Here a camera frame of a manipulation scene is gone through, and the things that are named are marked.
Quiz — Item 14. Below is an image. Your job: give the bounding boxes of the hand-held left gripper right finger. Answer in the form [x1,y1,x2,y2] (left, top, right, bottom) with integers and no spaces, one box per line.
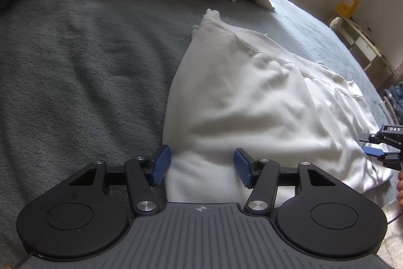
[233,147,339,215]

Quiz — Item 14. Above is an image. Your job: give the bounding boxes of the grey fleece bed blanket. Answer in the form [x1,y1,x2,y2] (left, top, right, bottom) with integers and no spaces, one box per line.
[0,0,403,269]

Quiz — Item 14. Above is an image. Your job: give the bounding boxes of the white sweatshirt with pink print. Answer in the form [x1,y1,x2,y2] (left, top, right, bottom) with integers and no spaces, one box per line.
[162,8,394,203]

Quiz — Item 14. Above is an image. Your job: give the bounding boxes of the cream shelf desk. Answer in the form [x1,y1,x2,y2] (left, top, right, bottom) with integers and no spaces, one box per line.
[329,15,397,77]

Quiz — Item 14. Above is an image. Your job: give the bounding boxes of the person's right hand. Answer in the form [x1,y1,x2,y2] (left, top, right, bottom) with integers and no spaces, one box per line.
[397,170,403,210]

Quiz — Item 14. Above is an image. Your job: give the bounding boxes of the metal shoe rack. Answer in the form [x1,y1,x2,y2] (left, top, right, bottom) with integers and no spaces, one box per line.
[379,84,403,125]

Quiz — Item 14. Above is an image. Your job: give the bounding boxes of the yellow box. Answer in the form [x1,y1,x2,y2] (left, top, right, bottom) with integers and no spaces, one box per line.
[334,0,359,17]

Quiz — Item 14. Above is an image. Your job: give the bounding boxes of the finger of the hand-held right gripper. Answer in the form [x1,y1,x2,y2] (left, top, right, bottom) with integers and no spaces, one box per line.
[361,145,403,172]
[359,132,403,150]

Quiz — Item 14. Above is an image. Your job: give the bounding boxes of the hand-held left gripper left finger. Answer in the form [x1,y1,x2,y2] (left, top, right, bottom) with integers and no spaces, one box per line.
[69,145,172,215]

